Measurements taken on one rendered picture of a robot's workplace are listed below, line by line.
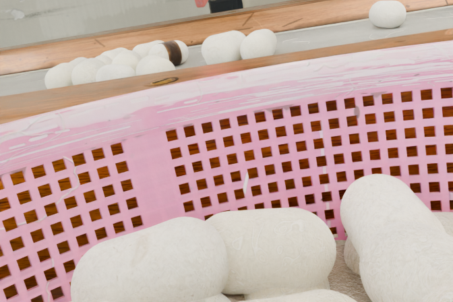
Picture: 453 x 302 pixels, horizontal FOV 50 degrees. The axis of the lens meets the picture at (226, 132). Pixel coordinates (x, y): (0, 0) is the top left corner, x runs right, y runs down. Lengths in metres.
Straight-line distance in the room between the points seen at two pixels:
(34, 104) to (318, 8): 0.38
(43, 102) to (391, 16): 0.29
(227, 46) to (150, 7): 2.22
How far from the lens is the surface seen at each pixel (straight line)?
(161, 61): 0.28
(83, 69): 0.33
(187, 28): 0.52
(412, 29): 0.39
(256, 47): 0.31
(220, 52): 0.31
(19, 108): 0.18
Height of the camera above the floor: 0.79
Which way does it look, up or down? 16 degrees down
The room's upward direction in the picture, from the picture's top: 10 degrees counter-clockwise
